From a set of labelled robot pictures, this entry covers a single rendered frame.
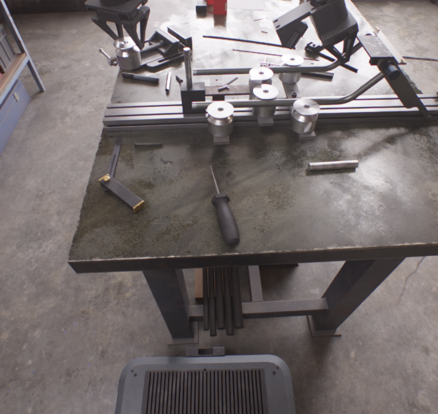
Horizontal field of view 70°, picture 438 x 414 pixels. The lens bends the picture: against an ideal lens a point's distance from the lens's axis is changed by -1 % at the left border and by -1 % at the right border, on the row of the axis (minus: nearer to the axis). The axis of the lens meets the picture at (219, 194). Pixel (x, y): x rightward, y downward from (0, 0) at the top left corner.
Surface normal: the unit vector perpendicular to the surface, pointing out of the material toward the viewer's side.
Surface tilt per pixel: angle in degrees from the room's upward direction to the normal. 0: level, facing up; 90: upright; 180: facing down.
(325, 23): 90
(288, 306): 0
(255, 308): 0
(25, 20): 0
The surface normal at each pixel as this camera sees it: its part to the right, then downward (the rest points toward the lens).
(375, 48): 0.00, -0.62
